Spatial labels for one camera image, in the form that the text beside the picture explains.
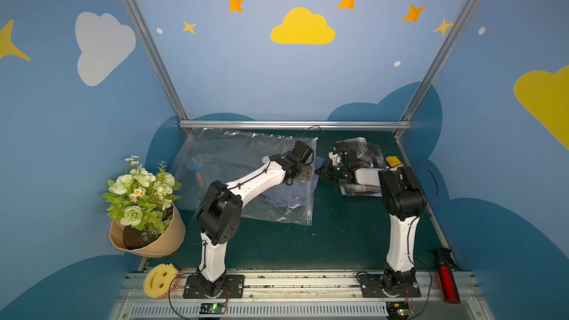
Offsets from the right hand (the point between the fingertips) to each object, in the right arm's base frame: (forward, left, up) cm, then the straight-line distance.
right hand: (317, 169), depth 103 cm
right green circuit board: (-53, -25, -3) cm, 59 cm away
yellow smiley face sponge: (-50, +55, +1) cm, 74 cm away
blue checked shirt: (-13, +9, -1) cm, 16 cm away
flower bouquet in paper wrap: (-38, +55, +22) cm, 70 cm away
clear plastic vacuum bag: (+7, +49, -2) cm, 50 cm away
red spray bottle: (-40, -44, -1) cm, 60 cm away
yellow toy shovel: (+8, -38, -2) cm, 39 cm away
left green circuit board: (-56, +35, -3) cm, 66 cm away
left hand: (-7, +7, +10) cm, 14 cm away
